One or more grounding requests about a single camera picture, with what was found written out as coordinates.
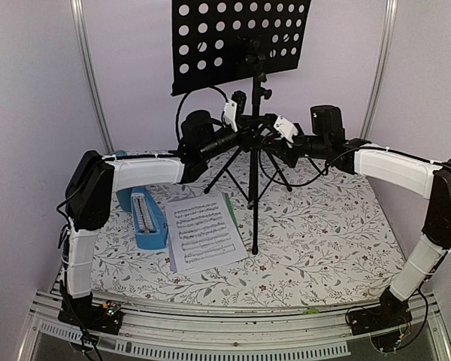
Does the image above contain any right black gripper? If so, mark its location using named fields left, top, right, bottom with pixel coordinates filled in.
left=262, top=126, right=330, bottom=168

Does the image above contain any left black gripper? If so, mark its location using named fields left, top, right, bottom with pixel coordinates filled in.
left=201, top=116, right=269, bottom=161

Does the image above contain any black music stand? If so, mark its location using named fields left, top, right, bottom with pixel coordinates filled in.
left=169, top=0, right=312, bottom=255

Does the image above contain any white sheet music page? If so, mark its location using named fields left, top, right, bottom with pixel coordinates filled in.
left=165, top=193, right=247, bottom=275

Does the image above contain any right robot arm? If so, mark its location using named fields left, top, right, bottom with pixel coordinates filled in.
left=266, top=105, right=451, bottom=328

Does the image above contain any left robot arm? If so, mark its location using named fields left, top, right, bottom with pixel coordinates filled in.
left=57, top=110, right=277, bottom=326

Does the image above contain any green paper sheet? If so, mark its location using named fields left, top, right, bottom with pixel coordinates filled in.
left=223, top=193, right=238, bottom=228

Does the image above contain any floral table mat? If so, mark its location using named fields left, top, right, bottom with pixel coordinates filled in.
left=91, top=156, right=405, bottom=308

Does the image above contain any blue metronome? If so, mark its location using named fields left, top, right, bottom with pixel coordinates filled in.
left=130, top=187, right=168, bottom=250

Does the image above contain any teal cylinder cup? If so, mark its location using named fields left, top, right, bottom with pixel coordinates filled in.
left=112, top=150, right=133, bottom=213

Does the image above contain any purple paper sheet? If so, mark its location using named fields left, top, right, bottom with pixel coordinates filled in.
left=168, top=237, right=177, bottom=273

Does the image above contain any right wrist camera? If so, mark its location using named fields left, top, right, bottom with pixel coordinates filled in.
left=273, top=116, right=298, bottom=144

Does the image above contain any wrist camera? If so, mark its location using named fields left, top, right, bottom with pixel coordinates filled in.
left=222, top=90, right=247, bottom=132
left=273, top=116, right=298, bottom=144

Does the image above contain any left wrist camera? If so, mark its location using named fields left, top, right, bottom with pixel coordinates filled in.
left=222, top=90, right=247, bottom=132

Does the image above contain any right camera cable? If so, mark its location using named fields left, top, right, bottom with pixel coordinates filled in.
left=257, top=127, right=362, bottom=189

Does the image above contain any camera cable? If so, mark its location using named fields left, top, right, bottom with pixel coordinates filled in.
left=174, top=85, right=230, bottom=151
left=257, top=127, right=362, bottom=189

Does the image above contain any left camera cable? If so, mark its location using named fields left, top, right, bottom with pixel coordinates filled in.
left=174, top=85, right=230, bottom=151

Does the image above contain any right aluminium frame post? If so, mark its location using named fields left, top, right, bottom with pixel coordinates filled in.
left=360, top=0, right=398, bottom=138

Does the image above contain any aluminium frame post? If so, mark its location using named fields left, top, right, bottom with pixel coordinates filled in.
left=360, top=0, right=398, bottom=138
left=70, top=0, right=115, bottom=153

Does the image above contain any aluminium front rail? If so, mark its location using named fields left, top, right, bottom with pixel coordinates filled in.
left=17, top=289, right=451, bottom=360

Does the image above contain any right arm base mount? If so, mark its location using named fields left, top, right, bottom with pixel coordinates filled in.
left=345, top=288, right=413, bottom=335

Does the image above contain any left aluminium frame post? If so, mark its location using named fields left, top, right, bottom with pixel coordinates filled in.
left=70, top=0, right=115, bottom=153

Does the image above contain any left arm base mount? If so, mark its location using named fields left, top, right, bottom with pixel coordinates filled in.
left=58, top=297, right=123, bottom=335

